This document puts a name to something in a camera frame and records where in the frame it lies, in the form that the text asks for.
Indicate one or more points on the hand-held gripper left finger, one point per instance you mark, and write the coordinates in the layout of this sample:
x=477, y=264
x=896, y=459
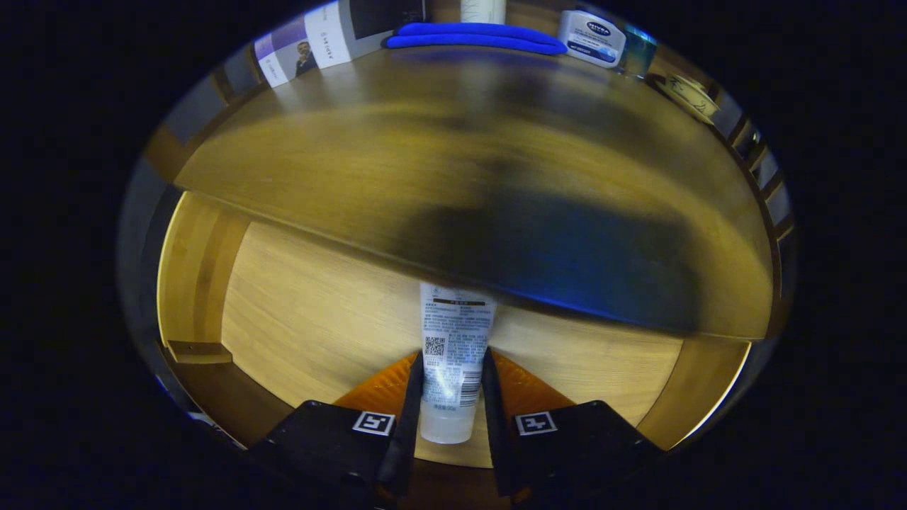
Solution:
x=407, y=425

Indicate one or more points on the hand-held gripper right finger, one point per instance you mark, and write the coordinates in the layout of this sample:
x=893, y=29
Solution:
x=492, y=425

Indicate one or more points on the white cosmetic tube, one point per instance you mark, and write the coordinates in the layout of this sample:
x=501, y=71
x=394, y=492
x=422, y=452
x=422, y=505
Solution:
x=453, y=354

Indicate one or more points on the wooden drawer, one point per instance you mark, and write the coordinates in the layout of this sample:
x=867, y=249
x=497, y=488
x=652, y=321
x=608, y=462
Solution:
x=312, y=319

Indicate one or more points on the wooden cabinet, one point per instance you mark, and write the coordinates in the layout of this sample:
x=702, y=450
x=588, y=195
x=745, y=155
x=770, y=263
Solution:
x=164, y=152

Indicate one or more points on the beige lidded teacup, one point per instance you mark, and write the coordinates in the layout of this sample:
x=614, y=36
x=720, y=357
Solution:
x=691, y=95

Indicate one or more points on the blue folded cloth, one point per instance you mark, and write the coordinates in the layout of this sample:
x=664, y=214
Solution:
x=468, y=37

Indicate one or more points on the purple book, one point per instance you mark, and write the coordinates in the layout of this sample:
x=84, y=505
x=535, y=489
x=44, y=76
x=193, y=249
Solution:
x=283, y=53

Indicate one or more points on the clear bottle with blue cap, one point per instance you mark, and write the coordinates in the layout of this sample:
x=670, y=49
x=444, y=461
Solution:
x=592, y=39

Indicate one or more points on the slim teal bottle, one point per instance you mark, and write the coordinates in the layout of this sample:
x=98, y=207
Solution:
x=638, y=53

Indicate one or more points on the thick white book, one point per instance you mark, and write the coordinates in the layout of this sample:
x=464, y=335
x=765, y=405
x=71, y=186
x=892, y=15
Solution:
x=333, y=32

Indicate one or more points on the white pump bottle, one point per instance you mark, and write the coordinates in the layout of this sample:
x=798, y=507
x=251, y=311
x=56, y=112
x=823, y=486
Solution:
x=482, y=10

